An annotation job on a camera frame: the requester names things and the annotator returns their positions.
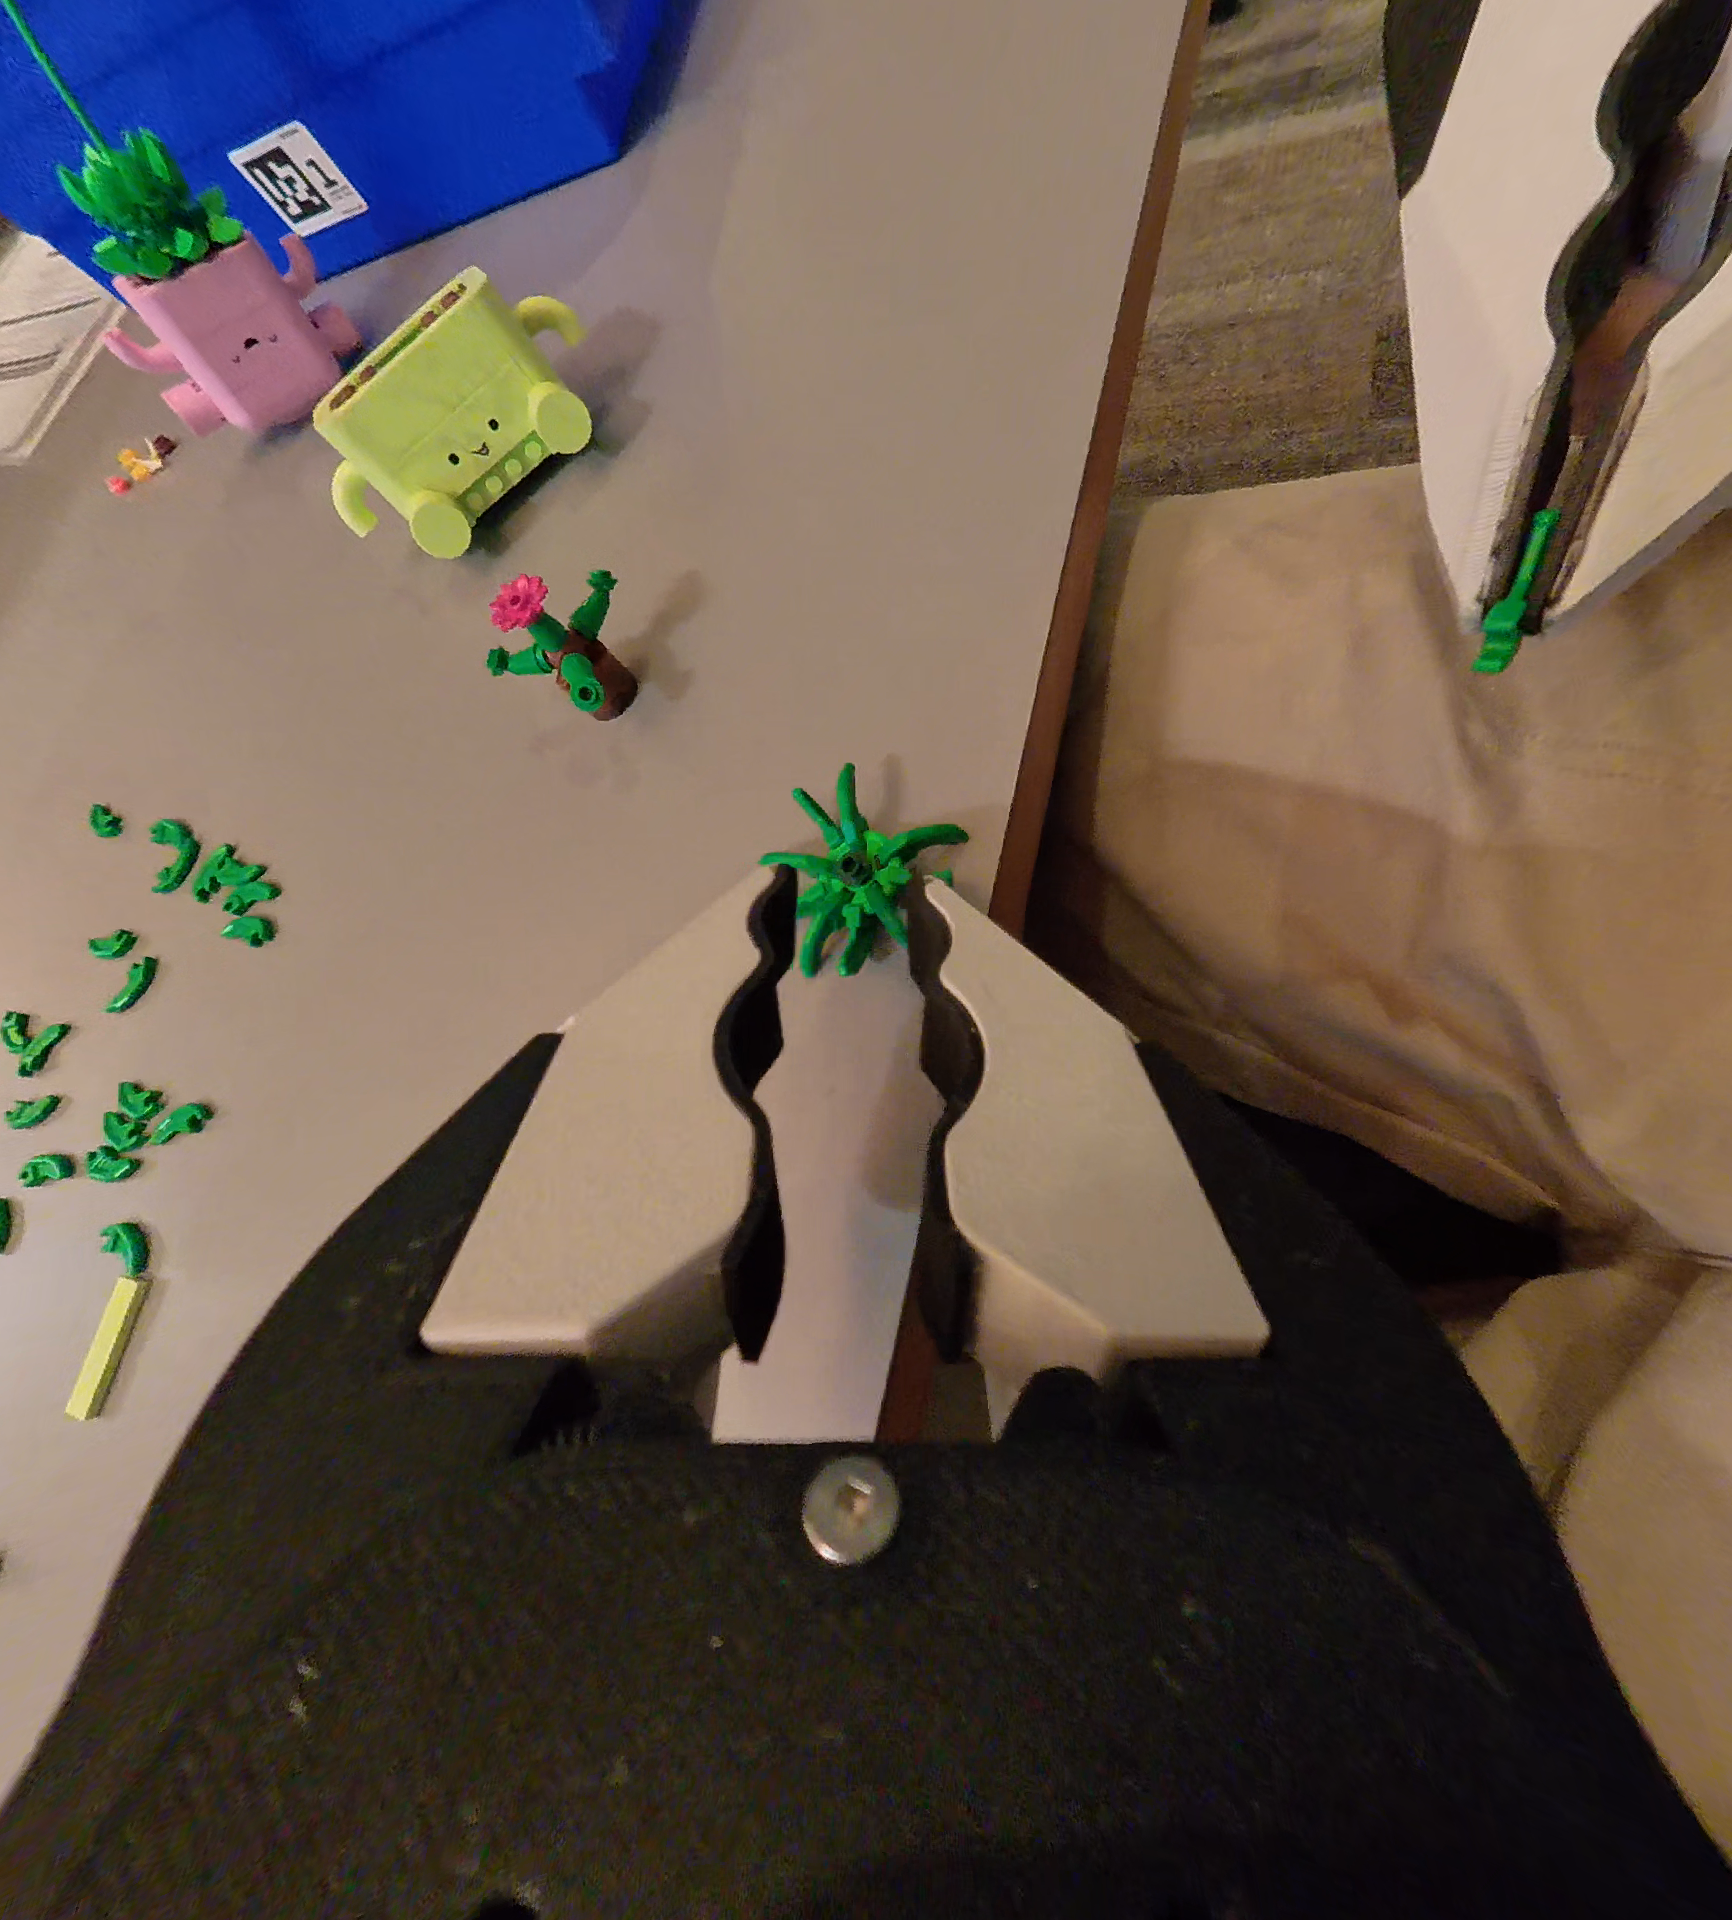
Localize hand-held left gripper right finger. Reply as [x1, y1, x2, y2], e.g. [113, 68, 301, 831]
[908, 876, 1274, 1430]

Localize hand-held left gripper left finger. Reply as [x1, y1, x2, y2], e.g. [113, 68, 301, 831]
[420, 862, 801, 1370]

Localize small green leaf piece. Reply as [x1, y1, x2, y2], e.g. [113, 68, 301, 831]
[1472, 509, 1562, 678]

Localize person's beige trousers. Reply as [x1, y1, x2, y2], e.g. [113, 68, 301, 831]
[1031, 449, 1732, 1920]

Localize scattered green leaf pieces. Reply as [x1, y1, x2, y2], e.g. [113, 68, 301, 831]
[0, 801, 285, 1608]

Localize yellow flat brick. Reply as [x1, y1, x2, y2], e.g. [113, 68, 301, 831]
[62, 1274, 153, 1422]

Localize toy cactus with pink flower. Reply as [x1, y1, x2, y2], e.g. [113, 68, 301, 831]
[486, 565, 640, 721]

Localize lime green toy pot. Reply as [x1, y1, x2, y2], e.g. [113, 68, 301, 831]
[310, 266, 598, 559]

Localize blue plastic bin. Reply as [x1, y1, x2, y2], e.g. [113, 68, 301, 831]
[0, 0, 704, 293]

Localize printed paper sheet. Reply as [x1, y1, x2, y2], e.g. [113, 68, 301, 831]
[0, 231, 126, 467]

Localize bushy green toy plant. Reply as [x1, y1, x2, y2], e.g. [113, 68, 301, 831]
[0, 0, 250, 284]

